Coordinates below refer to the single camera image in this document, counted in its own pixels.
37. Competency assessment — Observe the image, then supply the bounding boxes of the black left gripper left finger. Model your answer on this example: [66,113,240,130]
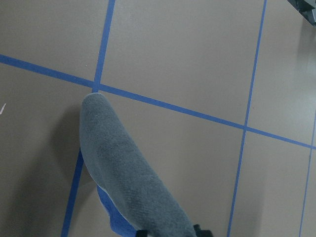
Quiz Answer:
[136,230,148,237]

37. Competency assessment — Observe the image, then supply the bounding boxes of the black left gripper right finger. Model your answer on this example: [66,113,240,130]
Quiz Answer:
[193,224,213,237]

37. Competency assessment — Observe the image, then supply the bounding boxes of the blue grey towel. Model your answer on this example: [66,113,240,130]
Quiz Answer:
[79,93,196,237]

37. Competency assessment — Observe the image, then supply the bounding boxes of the black equipment box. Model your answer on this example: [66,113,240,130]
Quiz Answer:
[288,0,316,27]

